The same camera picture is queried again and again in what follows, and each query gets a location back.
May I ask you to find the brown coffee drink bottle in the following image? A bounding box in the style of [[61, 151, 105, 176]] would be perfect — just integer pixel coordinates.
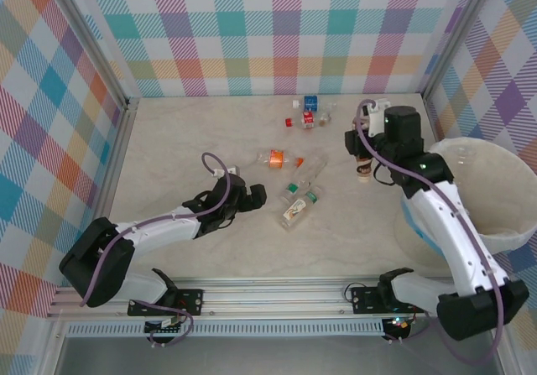
[[355, 155, 375, 184]]

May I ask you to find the orange label orange cap bottle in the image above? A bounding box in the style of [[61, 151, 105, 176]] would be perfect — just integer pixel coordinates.
[[256, 149, 305, 169]]

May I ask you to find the white label green cap bottle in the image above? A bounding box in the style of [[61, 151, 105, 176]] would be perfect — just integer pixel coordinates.
[[278, 187, 326, 232]]

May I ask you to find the unlabelled clear bottle green cap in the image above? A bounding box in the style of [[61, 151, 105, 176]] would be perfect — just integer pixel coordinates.
[[284, 156, 329, 195]]

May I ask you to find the red label red cap bottle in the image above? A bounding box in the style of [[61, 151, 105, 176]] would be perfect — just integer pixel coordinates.
[[284, 112, 333, 132]]

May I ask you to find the slim clear bottle blue label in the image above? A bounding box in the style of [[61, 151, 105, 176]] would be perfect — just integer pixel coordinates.
[[292, 95, 337, 114]]

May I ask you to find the round white waste bin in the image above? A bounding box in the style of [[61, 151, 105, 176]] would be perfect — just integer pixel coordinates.
[[396, 137, 537, 267]]

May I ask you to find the translucent plastic bin liner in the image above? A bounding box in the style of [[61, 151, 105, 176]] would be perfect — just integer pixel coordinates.
[[396, 137, 537, 267]]

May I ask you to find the left small circuit board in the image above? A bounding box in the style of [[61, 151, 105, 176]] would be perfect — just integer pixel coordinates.
[[143, 316, 185, 335]]

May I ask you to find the small circuit board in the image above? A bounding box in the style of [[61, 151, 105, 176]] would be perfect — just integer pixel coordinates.
[[382, 315, 414, 332], [143, 316, 185, 335]]

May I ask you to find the grey metal panel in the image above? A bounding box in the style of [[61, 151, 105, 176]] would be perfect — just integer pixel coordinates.
[[52, 336, 507, 375]]

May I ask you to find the right small circuit board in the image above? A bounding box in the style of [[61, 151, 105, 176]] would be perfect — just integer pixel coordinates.
[[382, 315, 414, 332]]

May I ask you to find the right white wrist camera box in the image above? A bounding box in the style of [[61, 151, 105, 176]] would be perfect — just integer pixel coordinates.
[[366, 96, 394, 138]]

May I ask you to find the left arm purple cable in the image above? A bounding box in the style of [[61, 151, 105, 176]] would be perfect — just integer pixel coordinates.
[[79, 152, 236, 347]]

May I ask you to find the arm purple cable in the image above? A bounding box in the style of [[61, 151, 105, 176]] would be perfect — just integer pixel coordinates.
[[79, 152, 236, 347], [354, 99, 504, 366]]

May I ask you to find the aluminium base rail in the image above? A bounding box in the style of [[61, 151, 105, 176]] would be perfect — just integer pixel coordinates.
[[44, 274, 509, 320]]

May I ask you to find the right aluminium frame post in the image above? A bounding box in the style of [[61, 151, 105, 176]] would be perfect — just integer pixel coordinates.
[[421, 0, 494, 99]]

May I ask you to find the aluminium frame post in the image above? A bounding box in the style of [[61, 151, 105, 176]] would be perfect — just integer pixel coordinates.
[[50, 0, 129, 110], [421, 0, 494, 99]]

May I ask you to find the left aluminium side rail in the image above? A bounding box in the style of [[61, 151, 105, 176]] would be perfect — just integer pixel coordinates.
[[75, 96, 140, 287]]

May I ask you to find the slotted grey cable duct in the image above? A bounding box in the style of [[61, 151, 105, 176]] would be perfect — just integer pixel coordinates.
[[65, 322, 386, 338]]

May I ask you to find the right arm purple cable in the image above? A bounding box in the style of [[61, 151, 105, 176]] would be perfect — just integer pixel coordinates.
[[354, 99, 504, 366]]

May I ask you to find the left aluminium frame post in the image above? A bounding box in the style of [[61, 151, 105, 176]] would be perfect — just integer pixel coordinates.
[[50, 0, 129, 110]]

